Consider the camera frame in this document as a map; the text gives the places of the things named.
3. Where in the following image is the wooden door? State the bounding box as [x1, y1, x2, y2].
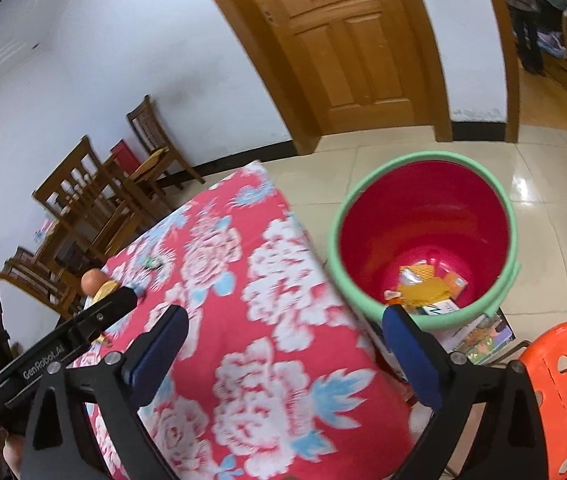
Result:
[214, 0, 453, 154]

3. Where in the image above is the wooden dining table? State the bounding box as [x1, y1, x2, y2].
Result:
[33, 148, 175, 271]

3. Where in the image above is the near wooden chair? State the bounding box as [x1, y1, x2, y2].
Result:
[32, 136, 160, 261]

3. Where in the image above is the white paper box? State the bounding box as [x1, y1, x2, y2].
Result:
[416, 298, 459, 316]

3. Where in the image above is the yellow banana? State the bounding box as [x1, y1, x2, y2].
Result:
[93, 280, 120, 304]

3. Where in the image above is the green white toy keychain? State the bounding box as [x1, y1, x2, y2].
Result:
[144, 256, 163, 270]

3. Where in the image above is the colourful booklet on floor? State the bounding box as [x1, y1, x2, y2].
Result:
[433, 309, 515, 365]

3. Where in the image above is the red bucket green rim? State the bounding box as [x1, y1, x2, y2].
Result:
[327, 151, 521, 332]

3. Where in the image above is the red floral tablecloth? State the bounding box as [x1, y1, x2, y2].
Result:
[81, 162, 413, 479]

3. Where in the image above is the orange small box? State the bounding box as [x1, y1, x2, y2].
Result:
[443, 272, 468, 300]

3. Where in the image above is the yellow foam fruit net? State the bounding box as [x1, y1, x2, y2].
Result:
[397, 278, 451, 309]

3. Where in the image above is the clear plastic bag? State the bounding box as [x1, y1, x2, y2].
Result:
[398, 263, 435, 286]

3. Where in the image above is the orange round fruit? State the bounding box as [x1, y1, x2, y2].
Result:
[81, 269, 110, 297]

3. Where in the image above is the person's left hand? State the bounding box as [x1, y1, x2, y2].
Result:
[3, 434, 24, 480]

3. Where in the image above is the low wooden chair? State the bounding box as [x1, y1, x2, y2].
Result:
[0, 246, 83, 320]

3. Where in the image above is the far wooden chair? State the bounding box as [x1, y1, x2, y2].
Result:
[126, 94, 206, 188]

